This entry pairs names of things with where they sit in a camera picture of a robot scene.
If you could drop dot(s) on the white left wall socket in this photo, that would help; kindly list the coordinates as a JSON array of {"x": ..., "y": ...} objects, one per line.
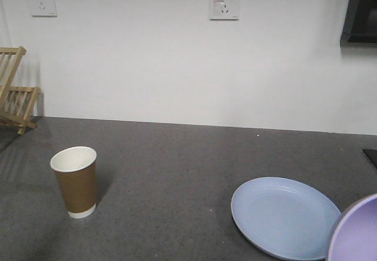
[{"x": 42, "y": 8}]

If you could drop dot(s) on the black range hood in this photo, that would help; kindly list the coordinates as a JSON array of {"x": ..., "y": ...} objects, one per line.
[{"x": 360, "y": 23}]

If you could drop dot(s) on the purple plastic bowl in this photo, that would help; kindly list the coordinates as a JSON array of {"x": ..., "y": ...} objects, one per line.
[{"x": 353, "y": 236}]

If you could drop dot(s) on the wooden dish rack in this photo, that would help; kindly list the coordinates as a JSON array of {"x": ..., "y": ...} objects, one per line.
[{"x": 17, "y": 102}]

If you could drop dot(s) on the black glass gas stove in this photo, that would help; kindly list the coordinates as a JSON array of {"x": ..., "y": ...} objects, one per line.
[{"x": 371, "y": 155}]

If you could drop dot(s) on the white right wall socket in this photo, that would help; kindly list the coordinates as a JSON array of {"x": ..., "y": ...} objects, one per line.
[{"x": 224, "y": 10}]

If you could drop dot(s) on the brown paper cup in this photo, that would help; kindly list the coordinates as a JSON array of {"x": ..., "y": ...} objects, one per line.
[{"x": 75, "y": 171}]

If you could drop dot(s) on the light blue plastic plate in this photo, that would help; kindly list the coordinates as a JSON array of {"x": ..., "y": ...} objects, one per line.
[{"x": 284, "y": 218}]

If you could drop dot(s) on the white wall socket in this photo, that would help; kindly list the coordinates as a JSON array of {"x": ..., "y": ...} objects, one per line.
[
  {"x": 224, "y": 10},
  {"x": 42, "y": 8}
]

